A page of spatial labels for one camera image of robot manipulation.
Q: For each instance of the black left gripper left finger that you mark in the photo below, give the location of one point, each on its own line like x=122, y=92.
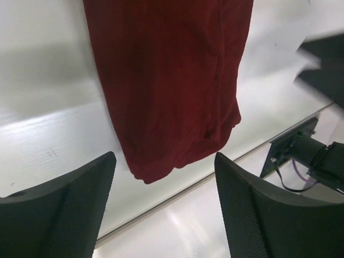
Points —
x=61, y=217

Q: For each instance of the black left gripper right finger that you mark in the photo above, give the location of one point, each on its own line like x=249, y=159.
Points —
x=263, y=220

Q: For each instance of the dark red t-shirt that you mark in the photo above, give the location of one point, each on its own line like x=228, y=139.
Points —
x=169, y=71

